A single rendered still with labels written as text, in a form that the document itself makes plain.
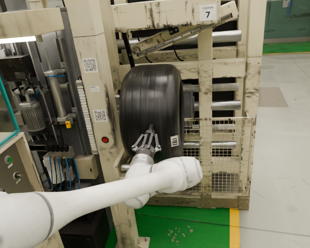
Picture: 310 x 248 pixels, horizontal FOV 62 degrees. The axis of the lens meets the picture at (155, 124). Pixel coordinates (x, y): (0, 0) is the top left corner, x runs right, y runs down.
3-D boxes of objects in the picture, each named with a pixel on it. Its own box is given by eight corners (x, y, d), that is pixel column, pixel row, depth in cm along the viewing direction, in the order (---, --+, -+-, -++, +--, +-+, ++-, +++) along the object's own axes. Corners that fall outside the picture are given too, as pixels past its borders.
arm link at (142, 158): (127, 162, 97) (130, 151, 102) (131, 178, 102) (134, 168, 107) (151, 162, 96) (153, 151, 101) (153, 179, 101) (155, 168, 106)
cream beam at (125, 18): (114, 32, 151) (110, 5, 145) (125, 28, 173) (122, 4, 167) (221, 24, 141) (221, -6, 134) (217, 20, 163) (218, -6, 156)
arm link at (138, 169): (135, 183, 103) (165, 176, 99) (126, 216, 91) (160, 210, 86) (122, 164, 98) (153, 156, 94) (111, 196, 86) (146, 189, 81)
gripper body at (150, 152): (152, 153, 101) (155, 139, 108) (131, 153, 102) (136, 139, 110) (154, 167, 105) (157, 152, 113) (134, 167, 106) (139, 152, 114)
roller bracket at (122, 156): (114, 180, 152) (112, 166, 148) (130, 145, 188) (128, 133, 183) (120, 180, 152) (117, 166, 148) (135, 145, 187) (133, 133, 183)
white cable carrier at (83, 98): (92, 154, 162) (75, 80, 141) (95, 149, 166) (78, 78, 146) (99, 154, 161) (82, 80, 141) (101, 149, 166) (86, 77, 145)
